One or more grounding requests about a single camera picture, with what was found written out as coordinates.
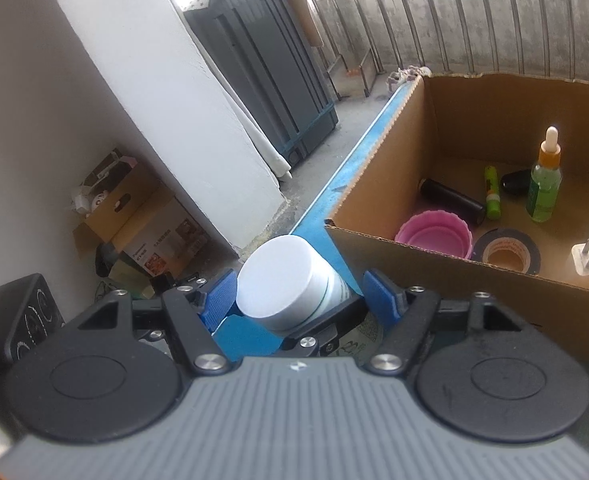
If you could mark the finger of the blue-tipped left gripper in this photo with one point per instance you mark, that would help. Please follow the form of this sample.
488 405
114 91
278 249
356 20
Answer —
239 337

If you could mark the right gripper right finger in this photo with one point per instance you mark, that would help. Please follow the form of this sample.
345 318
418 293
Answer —
405 314

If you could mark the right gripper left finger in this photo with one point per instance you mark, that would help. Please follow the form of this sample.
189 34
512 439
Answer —
192 313

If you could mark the white vitamin bottle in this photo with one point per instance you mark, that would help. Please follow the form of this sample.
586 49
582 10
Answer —
285 284

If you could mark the pink silicone cup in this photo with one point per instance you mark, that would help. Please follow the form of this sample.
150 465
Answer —
437 231

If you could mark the green glue stick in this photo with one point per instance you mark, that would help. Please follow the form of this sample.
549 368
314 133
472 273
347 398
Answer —
492 194

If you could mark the green dropper bottle orange neck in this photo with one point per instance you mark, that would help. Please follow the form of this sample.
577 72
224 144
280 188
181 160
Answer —
545 179

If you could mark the blue ocean print table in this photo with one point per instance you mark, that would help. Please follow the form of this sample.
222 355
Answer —
311 224

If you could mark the cardboard boxes on floor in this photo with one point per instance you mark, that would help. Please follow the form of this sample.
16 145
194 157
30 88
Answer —
140 236

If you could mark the black cylindrical tube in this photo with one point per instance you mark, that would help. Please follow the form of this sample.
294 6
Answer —
439 195

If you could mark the black electrical tape roll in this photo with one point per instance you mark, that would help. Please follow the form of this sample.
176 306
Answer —
508 249

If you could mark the black oval object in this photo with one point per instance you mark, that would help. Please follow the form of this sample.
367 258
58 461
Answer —
516 183

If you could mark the brown cardboard box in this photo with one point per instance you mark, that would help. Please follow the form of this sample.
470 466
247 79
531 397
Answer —
449 129

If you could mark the pair of white sneakers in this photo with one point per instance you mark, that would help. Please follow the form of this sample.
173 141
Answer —
403 75

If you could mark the dark green slatted cabinet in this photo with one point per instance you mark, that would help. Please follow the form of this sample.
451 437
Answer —
264 49

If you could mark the metal balcony railing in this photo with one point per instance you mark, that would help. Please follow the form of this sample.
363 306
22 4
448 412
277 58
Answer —
529 37

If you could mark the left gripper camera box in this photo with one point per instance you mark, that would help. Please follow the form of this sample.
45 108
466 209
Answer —
28 315

